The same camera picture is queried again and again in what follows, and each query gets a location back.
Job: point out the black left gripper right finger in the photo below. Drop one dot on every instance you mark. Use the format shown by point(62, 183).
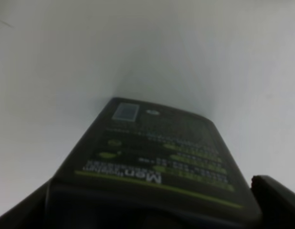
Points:
point(276, 202)

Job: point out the black rectangular bottle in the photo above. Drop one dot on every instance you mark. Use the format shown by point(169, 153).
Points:
point(142, 165)

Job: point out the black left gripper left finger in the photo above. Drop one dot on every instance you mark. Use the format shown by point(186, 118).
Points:
point(29, 213)

